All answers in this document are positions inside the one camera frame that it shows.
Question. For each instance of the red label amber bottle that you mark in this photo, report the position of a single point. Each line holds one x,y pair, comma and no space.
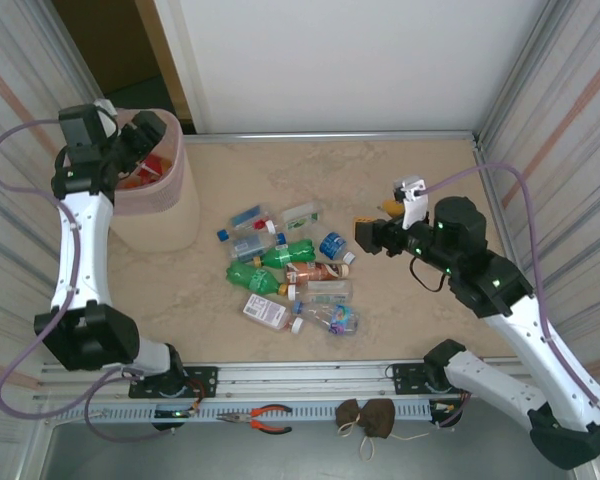
152,165

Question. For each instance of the blue Pocari label bottle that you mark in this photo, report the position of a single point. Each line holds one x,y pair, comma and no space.
332,244

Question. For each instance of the brown Nescafe coffee bottle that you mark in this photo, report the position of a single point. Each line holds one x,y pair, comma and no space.
315,272

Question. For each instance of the clear wide white cap bottle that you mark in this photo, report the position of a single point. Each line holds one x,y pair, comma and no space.
325,291

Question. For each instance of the clear bottle green white label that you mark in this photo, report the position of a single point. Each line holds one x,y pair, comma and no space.
300,217

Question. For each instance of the clear bottle colourful label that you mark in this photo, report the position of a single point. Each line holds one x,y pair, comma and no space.
337,318

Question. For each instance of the square bottle purple grape label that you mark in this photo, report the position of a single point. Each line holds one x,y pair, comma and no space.
265,311

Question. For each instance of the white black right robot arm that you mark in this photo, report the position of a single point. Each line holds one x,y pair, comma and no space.
530,340

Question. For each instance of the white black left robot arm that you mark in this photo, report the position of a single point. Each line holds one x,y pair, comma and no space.
82,240

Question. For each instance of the pink translucent bin liner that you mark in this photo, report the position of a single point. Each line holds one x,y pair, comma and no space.
150,200

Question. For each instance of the beige ribbed plastic bin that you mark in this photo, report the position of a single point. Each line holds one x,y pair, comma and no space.
165,225

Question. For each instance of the dark wooden door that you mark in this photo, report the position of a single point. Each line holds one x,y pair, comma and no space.
105,40

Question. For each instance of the clear bottle pale blue label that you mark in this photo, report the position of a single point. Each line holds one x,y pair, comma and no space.
250,246

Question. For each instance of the clear bottle blue red label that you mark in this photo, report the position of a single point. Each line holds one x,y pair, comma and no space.
247,217

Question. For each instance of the brown cloth pouch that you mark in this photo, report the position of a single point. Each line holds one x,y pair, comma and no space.
347,412
377,417

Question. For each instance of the small circuit board green light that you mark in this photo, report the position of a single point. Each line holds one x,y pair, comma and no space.
175,413

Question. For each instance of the long aluminium table edge rail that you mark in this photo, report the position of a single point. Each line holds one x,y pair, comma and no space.
330,136

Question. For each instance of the aluminium corner post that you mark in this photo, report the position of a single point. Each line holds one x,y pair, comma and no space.
60,30
522,65

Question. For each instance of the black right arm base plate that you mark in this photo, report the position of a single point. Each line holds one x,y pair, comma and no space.
405,377

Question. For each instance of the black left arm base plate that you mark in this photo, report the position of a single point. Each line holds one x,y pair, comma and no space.
202,380

